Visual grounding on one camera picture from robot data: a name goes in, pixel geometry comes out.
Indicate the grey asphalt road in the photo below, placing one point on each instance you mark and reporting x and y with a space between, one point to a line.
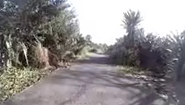
86 88

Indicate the palm tree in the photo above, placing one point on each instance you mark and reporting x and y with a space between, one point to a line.
131 23

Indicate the dark green bushes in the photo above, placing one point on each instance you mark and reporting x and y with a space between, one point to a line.
154 53

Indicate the green bushes and trees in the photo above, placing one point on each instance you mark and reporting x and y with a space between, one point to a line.
33 21

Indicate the green weedy verge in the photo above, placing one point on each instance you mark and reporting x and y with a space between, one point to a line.
6 83

